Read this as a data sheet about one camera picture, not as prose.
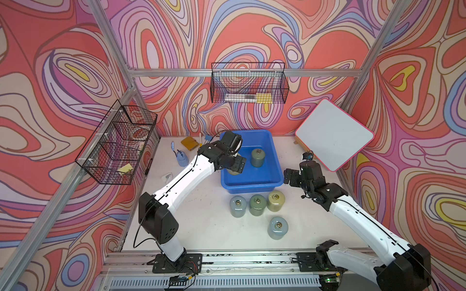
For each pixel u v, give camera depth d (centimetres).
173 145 121
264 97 86
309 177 60
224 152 59
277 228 75
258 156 99
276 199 82
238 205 81
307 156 68
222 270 72
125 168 72
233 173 75
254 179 104
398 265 38
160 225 42
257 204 82
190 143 115
